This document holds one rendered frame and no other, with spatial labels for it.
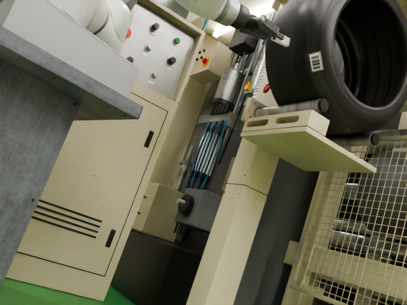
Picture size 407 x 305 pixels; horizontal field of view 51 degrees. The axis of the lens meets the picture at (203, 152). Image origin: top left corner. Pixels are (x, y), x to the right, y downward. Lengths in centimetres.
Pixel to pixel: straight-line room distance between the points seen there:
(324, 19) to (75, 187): 111
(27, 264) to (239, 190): 85
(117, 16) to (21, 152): 60
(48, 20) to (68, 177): 74
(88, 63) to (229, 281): 98
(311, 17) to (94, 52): 73
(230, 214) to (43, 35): 96
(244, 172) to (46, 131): 82
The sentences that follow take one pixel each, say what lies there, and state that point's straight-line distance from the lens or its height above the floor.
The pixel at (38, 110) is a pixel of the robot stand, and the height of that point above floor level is 53.
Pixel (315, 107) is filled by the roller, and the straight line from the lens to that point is 145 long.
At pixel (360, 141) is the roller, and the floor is 89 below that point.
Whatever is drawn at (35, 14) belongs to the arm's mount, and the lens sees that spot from 118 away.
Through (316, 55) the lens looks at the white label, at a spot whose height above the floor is 104.
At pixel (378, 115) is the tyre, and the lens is 165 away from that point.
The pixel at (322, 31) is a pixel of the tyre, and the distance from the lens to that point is 150.
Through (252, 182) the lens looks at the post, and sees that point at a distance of 172.
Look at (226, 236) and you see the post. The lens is 168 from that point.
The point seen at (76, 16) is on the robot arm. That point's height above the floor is 84.
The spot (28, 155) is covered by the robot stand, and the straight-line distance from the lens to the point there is 123.
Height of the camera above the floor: 33
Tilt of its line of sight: 12 degrees up
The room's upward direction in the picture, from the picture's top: 20 degrees clockwise
